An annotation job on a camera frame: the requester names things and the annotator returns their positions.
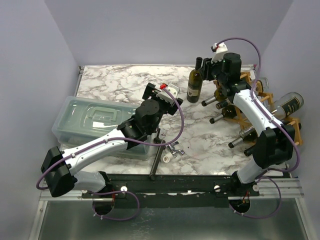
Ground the green bottle silver neck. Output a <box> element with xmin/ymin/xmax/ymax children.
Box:
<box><xmin>201</xmin><ymin>88</ymin><xmax>227</xmax><ymax>107</ymax></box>

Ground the green bottle rack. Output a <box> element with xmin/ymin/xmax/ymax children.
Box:
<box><xmin>209</xmin><ymin>105</ymin><xmax>237</xmax><ymax>124</ymax></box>

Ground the tall clear glass bottle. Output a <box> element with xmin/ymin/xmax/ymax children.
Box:
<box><xmin>233</xmin><ymin>90</ymin><xmax>304</xmax><ymax>137</ymax></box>

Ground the green bottle white label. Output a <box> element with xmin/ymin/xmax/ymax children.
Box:
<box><xmin>243</xmin><ymin>121</ymin><xmax>302</xmax><ymax>157</ymax></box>

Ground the square clear liquor bottle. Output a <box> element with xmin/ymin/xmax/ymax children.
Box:
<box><xmin>213</xmin><ymin>77</ymin><xmax>273</xmax><ymax>110</ymax></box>

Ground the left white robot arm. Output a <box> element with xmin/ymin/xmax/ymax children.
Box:
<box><xmin>36</xmin><ymin>83</ymin><xmax>183</xmax><ymax>198</ymax></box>

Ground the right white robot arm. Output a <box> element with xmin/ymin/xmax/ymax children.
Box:
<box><xmin>199</xmin><ymin>52</ymin><xmax>295</xmax><ymax>196</ymax></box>

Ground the green bottle lowest rack slot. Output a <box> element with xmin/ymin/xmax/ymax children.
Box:
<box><xmin>228</xmin><ymin>131</ymin><xmax>258</xmax><ymax>149</ymax></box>

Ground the wooden wine rack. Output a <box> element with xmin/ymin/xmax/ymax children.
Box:
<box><xmin>229</xmin><ymin>80</ymin><xmax>304</xmax><ymax>148</ymax></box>

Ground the black metal rod tool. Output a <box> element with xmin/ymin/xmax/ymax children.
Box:
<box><xmin>149</xmin><ymin>128</ymin><xmax>166</xmax><ymax>181</ymax></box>

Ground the chrome faucet tap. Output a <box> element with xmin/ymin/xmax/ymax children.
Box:
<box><xmin>162</xmin><ymin>141</ymin><xmax>185</xmax><ymax>164</ymax></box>

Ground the clear plastic storage box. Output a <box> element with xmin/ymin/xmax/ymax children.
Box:
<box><xmin>51</xmin><ymin>96</ymin><xmax>139</xmax><ymax>148</ymax></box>

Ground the black mounting base bar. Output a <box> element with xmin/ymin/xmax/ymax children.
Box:
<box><xmin>82</xmin><ymin>174</ymin><xmax>259</xmax><ymax>209</ymax></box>

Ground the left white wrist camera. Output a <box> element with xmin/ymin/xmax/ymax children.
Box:
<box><xmin>156</xmin><ymin>83</ymin><xmax>181</xmax><ymax>104</ymax></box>

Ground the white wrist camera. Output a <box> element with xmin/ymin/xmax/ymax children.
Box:
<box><xmin>156</xmin><ymin>83</ymin><xmax>181</xmax><ymax>104</ymax></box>
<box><xmin>211</xmin><ymin>42</ymin><xmax>228</xmax><ymax>64</ymax></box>

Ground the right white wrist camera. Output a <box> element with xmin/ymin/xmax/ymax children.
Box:
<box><xmin>211</xmin><ymin>42</ymin><xmax>228</xmax><ymax>64</ymax></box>

